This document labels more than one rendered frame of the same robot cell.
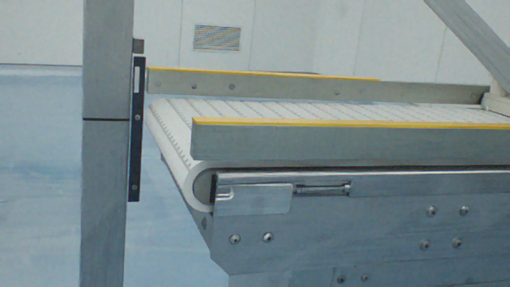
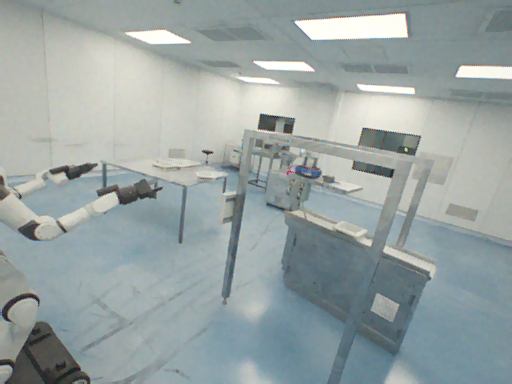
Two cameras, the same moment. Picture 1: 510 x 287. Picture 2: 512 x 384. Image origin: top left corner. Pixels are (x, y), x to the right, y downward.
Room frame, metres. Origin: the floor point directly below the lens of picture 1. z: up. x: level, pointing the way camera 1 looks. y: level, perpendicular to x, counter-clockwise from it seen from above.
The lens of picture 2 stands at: (-1.13, -1.92, 1.69)
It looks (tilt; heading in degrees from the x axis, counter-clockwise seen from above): 15 degrees down; 59
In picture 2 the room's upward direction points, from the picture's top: 10 degrees clockwise
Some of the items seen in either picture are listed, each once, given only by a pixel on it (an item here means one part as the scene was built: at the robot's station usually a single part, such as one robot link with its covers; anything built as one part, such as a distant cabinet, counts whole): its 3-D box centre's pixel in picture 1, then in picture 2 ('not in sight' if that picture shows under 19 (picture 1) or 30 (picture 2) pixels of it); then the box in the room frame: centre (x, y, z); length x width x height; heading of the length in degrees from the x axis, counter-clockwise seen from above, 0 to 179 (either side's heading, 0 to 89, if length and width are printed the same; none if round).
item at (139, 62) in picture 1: (136, 131); not in sight; (0.68, 0.15, 0.77); 0.02 x 0.01 x 0.20; 110
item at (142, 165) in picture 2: not in sight; (168, 168); (-0.42, 1.96, 0.80); 1.50 x 1.10 x 0.04; 129
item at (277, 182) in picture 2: not in sight; (285, 190); (2.09, 2.28, 0.38); 0.63 x 0.57 x 0.76; 118
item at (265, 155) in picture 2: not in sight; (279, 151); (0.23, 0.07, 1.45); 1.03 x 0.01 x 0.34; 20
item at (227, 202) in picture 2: not in sight; (229, 207); (-0.28, -0.09, 0.96); 0.17 x 0.06 x 0.26; 20
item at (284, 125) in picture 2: not in sight; (273, 133); (3.42, 5.22, 1.43); 1.32 x 0.01 x 1.11; 118
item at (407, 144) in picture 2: not in sight; (383, 153); (5.01, 2.24, 1.43); 1.38 x 0.01 x 1.16; 118
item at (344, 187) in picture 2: not in sight; (324, 181); (0.67, -0.17, 1.24); 0.62 x 0.38 x 0.04; 110
